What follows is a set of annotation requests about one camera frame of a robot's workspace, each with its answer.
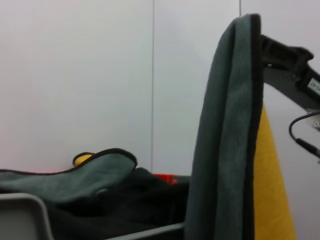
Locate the red object behind box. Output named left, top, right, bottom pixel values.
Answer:
left=151, top=173, right=179, bottom=186

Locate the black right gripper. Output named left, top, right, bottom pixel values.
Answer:
left=259, top=34, right=320, bottom=111

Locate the grey and yellow microfibre towel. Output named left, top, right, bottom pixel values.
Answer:
left=0, top=13, right=297, bottom=240

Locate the black crumpled cloth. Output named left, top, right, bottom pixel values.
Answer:
left=47, top=166, right=191, bottom=233

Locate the grey perforated plastic storage box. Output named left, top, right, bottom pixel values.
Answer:
left=0, top=192, right=186, bottom=240

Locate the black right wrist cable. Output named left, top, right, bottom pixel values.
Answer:
left=288, top=112, right=320, bottom=161

